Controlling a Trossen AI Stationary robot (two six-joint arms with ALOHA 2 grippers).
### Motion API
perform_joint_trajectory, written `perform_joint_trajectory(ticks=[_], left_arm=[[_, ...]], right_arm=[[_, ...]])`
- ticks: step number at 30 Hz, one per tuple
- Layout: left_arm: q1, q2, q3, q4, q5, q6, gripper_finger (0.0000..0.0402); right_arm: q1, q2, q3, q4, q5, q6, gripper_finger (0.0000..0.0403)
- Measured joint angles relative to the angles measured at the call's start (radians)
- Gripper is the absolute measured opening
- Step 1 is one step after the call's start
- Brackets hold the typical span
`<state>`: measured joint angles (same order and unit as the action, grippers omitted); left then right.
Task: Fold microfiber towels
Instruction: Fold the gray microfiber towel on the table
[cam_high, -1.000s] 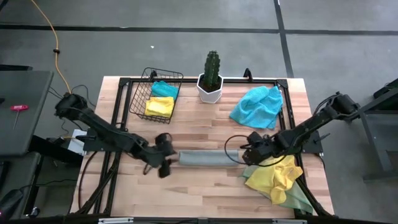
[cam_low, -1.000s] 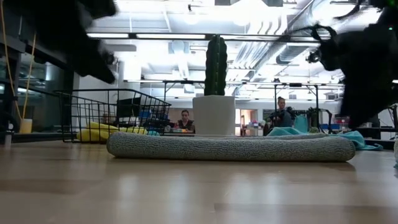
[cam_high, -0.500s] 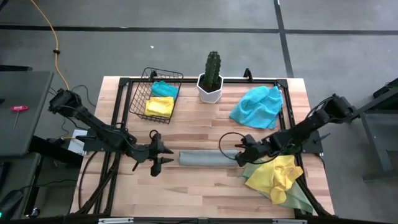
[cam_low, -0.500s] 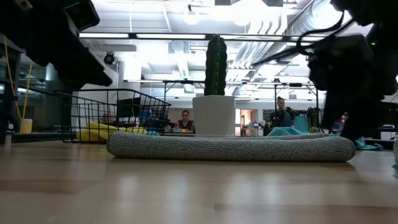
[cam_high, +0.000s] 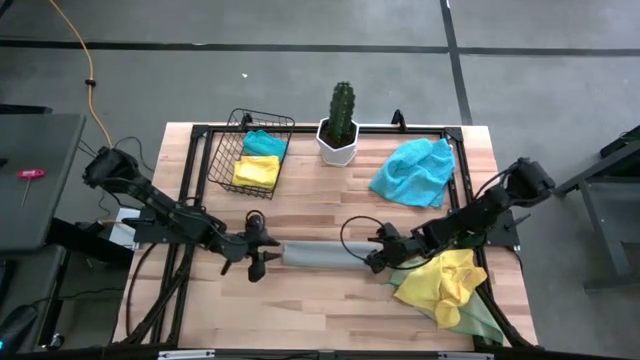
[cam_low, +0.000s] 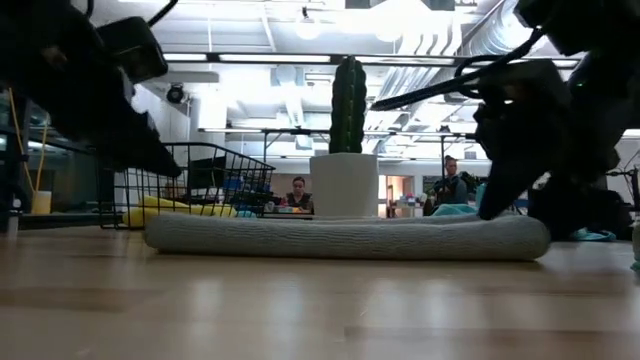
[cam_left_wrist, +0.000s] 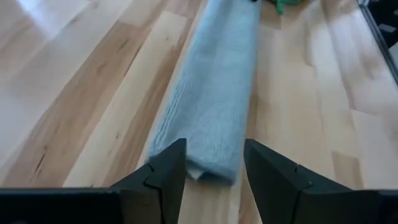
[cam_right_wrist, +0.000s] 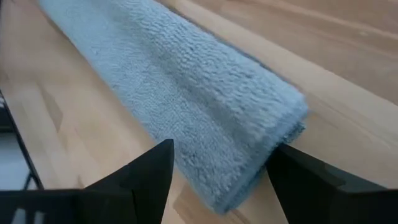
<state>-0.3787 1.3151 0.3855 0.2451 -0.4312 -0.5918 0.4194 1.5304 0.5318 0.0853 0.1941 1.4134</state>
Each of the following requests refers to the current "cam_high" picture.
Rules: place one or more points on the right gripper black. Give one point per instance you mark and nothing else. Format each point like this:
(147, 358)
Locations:
(405, 247)

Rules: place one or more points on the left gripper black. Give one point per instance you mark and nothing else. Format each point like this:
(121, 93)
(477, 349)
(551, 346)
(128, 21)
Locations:
(237, 247)

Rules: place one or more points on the grey microfiber towel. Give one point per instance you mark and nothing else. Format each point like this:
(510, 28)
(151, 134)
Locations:
(325, 255)

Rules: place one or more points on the yellow microfiber towel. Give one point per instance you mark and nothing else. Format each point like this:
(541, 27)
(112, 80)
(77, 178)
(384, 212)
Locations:
(256, 172)
(450, 290)

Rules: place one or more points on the dark teal microfiber towel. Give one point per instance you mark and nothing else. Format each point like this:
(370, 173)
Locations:
(265, 144)

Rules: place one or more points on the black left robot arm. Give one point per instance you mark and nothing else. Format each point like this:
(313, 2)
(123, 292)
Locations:
(150, 197)

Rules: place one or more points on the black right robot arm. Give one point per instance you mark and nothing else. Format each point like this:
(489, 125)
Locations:
(525, 182)

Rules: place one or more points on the light blue microfiber towel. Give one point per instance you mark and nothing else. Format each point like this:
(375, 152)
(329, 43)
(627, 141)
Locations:
(415, 172)

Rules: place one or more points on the light green microfiber towel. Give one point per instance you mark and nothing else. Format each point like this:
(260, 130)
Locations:
(480, 325)

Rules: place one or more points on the white hexagonal plant pot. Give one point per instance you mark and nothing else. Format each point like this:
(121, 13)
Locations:
(340, 152)

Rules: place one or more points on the white paper sheet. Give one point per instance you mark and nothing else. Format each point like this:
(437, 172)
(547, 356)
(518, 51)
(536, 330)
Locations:
(122, 217)

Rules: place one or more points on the green cactus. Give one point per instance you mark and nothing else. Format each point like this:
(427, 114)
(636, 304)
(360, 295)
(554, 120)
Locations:
(341, 110)

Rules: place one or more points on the dark metal side stand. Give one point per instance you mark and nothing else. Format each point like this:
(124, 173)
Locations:
(600, 200)

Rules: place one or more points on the grey side table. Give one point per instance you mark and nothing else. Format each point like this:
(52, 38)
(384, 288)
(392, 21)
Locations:
(40, 175)

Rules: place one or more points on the black rounded device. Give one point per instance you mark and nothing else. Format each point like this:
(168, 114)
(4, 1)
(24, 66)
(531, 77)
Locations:
(17, 325)

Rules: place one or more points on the black aluminium table frame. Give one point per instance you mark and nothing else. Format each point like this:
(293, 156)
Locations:
(425, 131)

